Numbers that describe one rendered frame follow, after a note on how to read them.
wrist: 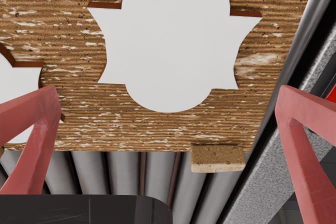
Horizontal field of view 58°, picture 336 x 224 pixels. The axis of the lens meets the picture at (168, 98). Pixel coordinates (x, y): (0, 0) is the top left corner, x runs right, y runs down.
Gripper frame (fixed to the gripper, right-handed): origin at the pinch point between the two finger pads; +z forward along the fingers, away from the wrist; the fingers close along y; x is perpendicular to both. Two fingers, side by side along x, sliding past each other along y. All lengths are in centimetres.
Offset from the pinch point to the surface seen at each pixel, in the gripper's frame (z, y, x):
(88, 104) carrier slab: 13.3, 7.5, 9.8
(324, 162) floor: 137, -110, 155
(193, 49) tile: 11.0, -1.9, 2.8
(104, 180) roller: 19.9, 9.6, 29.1
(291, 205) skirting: 145, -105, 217
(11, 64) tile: 11.4, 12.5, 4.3
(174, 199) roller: 21.3, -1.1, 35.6
